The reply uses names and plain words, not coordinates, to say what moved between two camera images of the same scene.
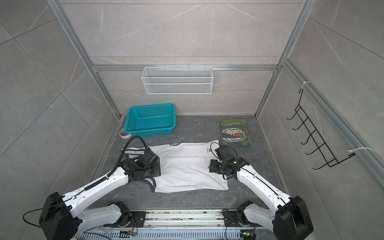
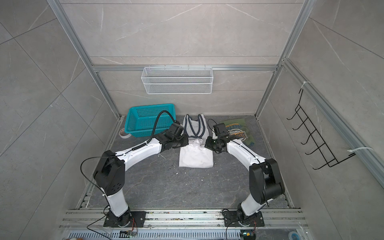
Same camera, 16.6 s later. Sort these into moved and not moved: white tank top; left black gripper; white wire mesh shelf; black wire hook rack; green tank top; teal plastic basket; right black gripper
Moved: white tank top; right black gripper; left black gripper
Not moved: black wire hook rack; white wire mesh shelf; teal plastic basket; green tank top
